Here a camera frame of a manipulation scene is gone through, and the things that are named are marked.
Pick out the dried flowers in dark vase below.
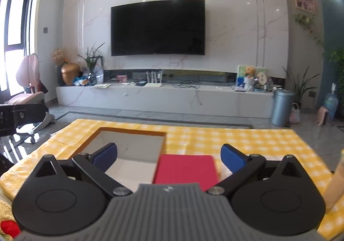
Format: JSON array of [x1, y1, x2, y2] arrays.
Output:
[[50, 47, 71, 86]]

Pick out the white router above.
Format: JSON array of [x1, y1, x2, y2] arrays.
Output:
[[144, 70, 164, 88]]

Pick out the yellow checked tablecloth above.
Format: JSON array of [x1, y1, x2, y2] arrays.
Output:
[[0, 119, 344, 240]]

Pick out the white marble television cabinet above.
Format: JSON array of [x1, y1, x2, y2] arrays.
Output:
[[55, 81, 277, 119]]

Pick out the glass balcony door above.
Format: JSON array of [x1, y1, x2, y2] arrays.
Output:
[[0, 0, 45, 105]]

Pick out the pink desk chair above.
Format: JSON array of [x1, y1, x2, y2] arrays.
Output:
[[4, 53, 56, 144]]

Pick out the black framed picture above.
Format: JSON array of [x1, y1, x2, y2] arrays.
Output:
[[91, 56, 104, 85]]

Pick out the cardboard box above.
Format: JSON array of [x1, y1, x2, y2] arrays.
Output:
[[55, 126, 167, 193]]

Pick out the blue toy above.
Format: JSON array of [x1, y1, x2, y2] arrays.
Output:
[[73, 76, 91, 86]]

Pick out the red book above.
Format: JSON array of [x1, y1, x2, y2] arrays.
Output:
[[153, 154, 219, 192]]

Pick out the pink striped bag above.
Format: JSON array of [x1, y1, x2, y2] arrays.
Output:
[[289, 103, 301, 124]]

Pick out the blue water jug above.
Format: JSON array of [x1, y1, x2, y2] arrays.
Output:
[[322, 83, 339, 121]]

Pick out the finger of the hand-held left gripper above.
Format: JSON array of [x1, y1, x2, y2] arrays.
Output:
[[0, 152, 15, 171]]

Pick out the framed wall picture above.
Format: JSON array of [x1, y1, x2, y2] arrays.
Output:
[[293, 0, 317, 15]]

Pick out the tall leafy plant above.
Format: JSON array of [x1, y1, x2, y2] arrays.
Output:
[[324, 47, 344, 97]]

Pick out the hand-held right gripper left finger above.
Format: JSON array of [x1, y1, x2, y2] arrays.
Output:
[[30, 142, 133, 198]]

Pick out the grey trash bin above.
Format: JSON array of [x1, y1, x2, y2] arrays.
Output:
[[270, 89, 296, 127]]

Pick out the gold vase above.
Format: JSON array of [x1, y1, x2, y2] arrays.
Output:
[[61, 62, 80, 86]]

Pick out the green plant in glass vase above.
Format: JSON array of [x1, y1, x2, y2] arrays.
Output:
[[77, 42, 106, 86]]

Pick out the hanging ivy plant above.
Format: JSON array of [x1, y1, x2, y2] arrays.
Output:
[[294, 13, 324, 49]]

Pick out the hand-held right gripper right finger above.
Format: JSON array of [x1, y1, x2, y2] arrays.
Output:
[[206, 143, 306, 197]]

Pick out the potted green plant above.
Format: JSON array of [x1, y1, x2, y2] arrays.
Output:
[[282, 65, 322, 110]]

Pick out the black wall television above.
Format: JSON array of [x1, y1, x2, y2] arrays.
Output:
[[111, 0, 206, 56]]

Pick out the cream plush toy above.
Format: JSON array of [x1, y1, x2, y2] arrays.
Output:
[[0, 198, 22, 240]]

